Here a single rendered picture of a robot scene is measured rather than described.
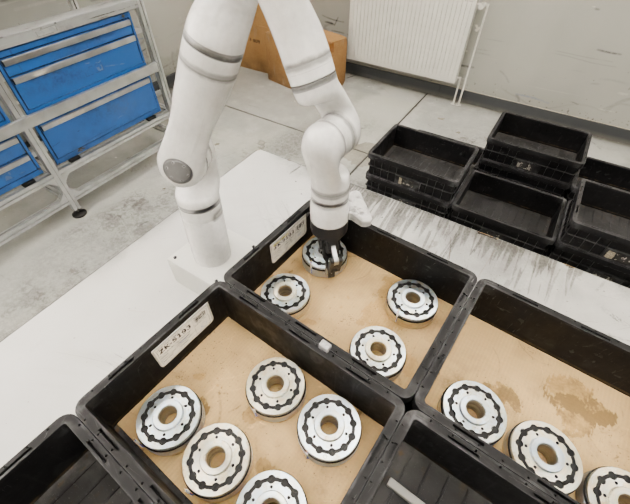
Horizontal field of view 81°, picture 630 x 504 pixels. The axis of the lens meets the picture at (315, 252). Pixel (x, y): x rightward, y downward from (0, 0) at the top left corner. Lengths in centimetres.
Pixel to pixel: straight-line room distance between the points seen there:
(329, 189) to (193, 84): 27
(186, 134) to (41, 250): 188
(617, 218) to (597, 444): 122
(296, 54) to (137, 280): 75
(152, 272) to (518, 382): 90
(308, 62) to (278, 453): 59
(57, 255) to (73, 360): 144
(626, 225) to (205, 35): 165
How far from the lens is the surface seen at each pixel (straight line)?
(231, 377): 73
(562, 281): 119
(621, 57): 344
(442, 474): 70
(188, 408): 69
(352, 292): 81
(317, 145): 58
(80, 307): 111
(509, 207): 190
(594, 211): 187
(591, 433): 82
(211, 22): 63
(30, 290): 232
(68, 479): 77
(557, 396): 82
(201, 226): 84
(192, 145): 71
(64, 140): 245
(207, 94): 66
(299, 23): 56
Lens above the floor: 148
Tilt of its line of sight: 48 degrees down
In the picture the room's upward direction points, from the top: straight up
